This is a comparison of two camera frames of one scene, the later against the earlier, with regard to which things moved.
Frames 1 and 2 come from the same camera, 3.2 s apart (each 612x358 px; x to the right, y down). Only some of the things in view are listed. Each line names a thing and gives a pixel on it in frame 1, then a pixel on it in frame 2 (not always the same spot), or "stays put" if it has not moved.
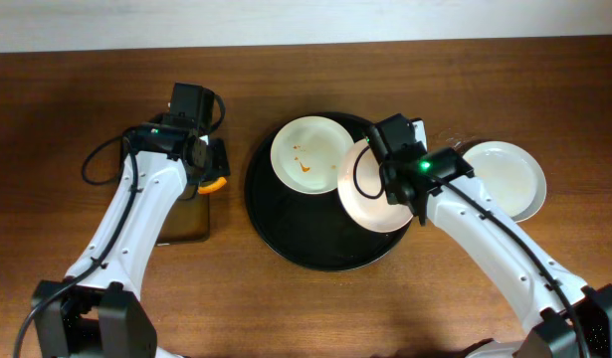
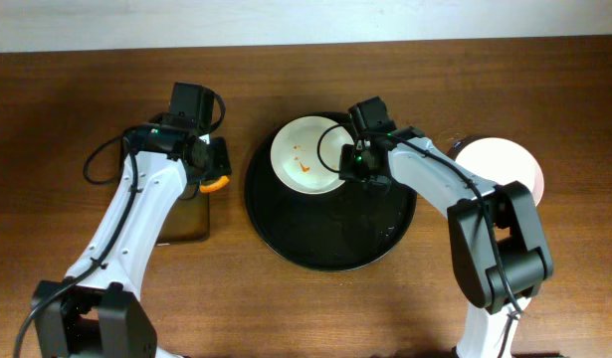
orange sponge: x=218 y=184 stays put
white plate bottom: x=361 y=195 -> x=501 y=161
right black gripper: x=400 y=186 -> x=349 y=166
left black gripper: x=218 y=159 stays put
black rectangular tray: x=191 y=219 stays put
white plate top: x=306 y=152 stays put
